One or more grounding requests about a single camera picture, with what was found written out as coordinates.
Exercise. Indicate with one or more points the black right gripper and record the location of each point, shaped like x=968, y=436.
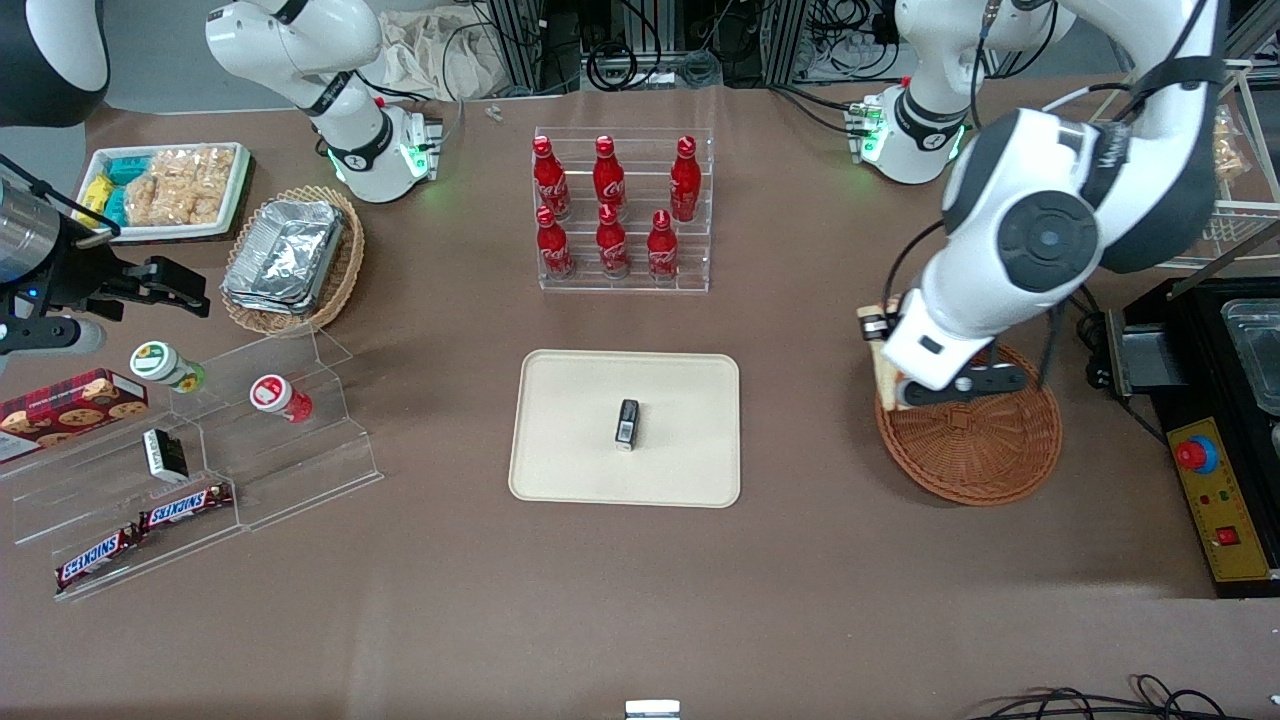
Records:
x=72, y=272

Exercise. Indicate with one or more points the triangular sandwich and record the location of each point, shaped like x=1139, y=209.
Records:
x=884, y=375

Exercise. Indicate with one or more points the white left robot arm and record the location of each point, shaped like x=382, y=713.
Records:
x=1000, y=290

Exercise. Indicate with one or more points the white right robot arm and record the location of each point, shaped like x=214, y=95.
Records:
x=300, y=45

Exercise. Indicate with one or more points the white rectangular snack tray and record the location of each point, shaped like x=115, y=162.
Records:
x=240, y=185

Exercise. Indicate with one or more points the brown round wicker basket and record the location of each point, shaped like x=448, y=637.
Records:
x=980, y=450

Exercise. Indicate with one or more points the light oval wicker basket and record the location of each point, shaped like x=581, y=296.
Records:
x=347, y=280

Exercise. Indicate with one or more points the cream plastic tray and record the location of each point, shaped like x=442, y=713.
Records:
x=580, y=470

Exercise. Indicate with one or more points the green lidded snack cup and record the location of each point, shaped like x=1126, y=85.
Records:
x=165, y=365

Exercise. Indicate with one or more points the clear bag of rice crackers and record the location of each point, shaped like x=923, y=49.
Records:
x=208, y=180
x=152, y=200

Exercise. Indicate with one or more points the teal snack packet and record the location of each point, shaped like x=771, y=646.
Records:
x=115, y=207
x=128, y=169

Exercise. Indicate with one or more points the yellow snack packet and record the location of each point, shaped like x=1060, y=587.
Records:
x=94, y=192

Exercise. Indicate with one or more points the stacked aluminium foil containers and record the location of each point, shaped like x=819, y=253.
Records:
x=285, y=255

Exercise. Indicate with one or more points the red lidded snack cup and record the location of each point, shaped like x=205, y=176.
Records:
x=278, y=396

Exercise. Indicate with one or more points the red cookie box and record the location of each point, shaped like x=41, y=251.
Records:
x=70, y=410

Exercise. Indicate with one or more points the black and white small box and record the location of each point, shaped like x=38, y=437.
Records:
x=165, y=455

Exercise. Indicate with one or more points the snickers chocolate bar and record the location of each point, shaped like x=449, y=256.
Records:
x=185, y=506
x=97, y=558

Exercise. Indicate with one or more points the clear acrylic step stand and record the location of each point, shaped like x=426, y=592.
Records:
x=60, y=500
x=310, y=460

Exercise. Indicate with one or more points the red cola bottle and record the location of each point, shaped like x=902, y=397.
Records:
x=661, y=250
x=549, y=182
x=685, y=182
x=608, y=180
x=611, y=246
x=552, y=248

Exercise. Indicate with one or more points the small black box with label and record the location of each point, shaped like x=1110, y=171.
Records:
x=627, y=424

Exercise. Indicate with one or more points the clear acrylic bottle rack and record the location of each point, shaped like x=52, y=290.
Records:
x=640, y=150

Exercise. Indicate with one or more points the black machine base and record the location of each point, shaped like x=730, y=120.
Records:
x=1200, y=340

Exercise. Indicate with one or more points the white cloth bag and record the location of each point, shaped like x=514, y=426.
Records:
x=440, y=55

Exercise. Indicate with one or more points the metal pan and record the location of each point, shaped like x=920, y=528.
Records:
x=1258, y=350

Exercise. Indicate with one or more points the clear bag of fried snacks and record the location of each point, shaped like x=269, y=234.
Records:
x=1226, y=145

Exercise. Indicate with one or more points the yellow emergency stop box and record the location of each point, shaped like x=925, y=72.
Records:
x=1225, y=510

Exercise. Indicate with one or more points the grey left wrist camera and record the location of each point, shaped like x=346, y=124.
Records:
x=985, y=382

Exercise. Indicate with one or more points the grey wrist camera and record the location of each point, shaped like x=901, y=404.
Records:
x=45, y=335
x=985, y=382

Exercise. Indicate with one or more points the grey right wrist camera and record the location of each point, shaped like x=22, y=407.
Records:
x=45, y=335

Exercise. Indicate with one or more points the aluminium frame post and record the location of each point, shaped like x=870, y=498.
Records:
x=785, y=40
x=518, y=45

